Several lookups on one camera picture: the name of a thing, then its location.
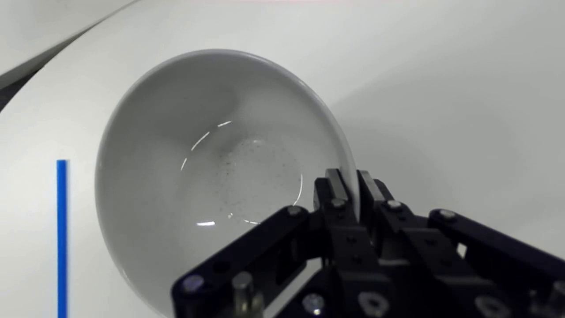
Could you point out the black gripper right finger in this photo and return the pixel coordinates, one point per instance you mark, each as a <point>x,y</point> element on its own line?
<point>472,271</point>

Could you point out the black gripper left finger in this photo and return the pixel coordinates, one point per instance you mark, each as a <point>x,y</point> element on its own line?
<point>246,277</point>

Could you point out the white ceramic bowl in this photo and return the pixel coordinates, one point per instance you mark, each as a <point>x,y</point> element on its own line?
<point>201,151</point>

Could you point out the blue straw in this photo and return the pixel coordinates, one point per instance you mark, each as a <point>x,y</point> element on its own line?
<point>63,250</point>

